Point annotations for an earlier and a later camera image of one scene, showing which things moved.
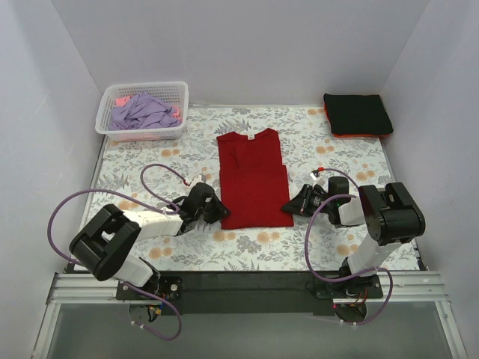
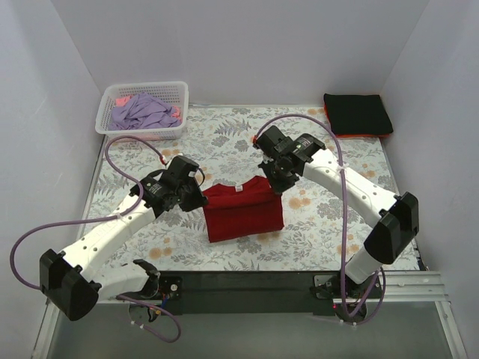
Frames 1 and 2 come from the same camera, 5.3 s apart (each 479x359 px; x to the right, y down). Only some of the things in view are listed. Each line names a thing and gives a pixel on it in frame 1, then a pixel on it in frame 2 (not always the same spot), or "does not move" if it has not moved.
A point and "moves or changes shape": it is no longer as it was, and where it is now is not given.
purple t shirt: (144, 111) does not move
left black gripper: (211, 209) -> (193, 194)
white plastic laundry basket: (176, 93) does not move
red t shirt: (254, 179) moves or changes shape
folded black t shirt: (358, 114) does not move
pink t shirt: (121, 102) does not move
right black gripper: (304, 200) -> (279, 179)
